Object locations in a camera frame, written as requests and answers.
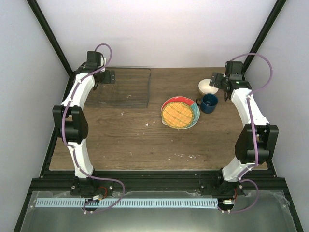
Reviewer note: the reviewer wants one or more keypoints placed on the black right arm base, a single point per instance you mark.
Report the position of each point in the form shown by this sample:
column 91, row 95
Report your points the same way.
column 215, row 185

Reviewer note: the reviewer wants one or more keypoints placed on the beige ceramic bowl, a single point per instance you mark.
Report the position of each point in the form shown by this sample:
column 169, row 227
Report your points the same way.
column 205, row 88

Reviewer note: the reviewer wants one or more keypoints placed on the dark blue ceramic mug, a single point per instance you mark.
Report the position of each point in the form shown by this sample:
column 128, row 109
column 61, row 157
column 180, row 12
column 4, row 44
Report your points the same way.
column 207, row 103

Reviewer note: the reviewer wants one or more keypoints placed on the light blue slotted cable duct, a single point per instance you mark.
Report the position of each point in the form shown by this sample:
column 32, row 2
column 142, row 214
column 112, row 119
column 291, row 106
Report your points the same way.
column 133, row 203

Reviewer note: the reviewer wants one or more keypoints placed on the black wire dish rack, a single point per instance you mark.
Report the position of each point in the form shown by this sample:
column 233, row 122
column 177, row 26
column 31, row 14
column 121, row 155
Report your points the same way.
column 124, row 88

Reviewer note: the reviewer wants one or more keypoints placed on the yellow woven pattern plate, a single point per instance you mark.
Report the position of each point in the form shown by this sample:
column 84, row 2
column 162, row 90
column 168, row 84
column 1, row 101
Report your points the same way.
column 177, row 115

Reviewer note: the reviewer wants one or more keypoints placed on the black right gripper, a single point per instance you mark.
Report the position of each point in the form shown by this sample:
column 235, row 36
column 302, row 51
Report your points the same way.
column 217, row 82

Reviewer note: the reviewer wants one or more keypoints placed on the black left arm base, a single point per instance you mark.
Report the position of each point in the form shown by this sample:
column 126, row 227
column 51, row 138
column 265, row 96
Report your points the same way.
column 88, row 187

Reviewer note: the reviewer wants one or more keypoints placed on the black aluminium frame rail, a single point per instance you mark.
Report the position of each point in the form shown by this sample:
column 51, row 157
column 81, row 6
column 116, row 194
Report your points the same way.
column 158, row 180

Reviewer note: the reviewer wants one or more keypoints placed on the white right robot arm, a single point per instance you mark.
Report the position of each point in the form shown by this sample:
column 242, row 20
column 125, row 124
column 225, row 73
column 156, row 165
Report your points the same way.
column 257, row 140

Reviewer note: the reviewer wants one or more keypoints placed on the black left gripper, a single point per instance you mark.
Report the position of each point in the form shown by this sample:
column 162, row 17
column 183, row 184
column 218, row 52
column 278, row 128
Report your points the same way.
column 107, row 79

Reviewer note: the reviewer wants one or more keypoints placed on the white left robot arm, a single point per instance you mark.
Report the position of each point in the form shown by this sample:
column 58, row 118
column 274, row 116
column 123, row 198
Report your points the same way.
column 70, row 122

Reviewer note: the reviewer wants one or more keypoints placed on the red and teal plate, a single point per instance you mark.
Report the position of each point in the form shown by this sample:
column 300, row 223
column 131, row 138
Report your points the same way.
column 188, row 101

